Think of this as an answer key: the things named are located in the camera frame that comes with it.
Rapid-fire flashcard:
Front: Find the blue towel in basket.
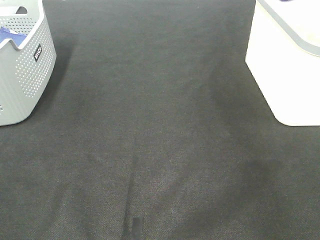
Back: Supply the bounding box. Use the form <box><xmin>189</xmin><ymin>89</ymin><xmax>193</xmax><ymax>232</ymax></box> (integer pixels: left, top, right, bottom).
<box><xmin>0</xmin><ymin>26</ymin><xmax>27</xmax><ymax>46</ymax></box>

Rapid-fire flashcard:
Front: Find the white laundry basket grey rim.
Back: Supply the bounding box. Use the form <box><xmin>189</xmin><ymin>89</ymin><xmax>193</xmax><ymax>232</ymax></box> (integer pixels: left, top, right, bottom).
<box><xmin>245</xmin><ymin>0</ymin><xmax>320</xmax><ymax>126</ymax></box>

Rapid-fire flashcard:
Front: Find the grey perforated laundry basket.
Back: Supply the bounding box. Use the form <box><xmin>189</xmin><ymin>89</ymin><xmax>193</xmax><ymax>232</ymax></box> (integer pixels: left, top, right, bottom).
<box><xmin>0</xmin><ymin>0</ymin><xmax>57</xmax><ymax>126</ymax></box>

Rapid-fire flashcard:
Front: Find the black table cloth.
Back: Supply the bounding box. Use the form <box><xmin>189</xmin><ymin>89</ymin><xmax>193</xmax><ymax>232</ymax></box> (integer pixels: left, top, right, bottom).
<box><xmin>0</xmin><ymin>0</ymin><xmax>320</xmax><ymax>240</ymax></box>

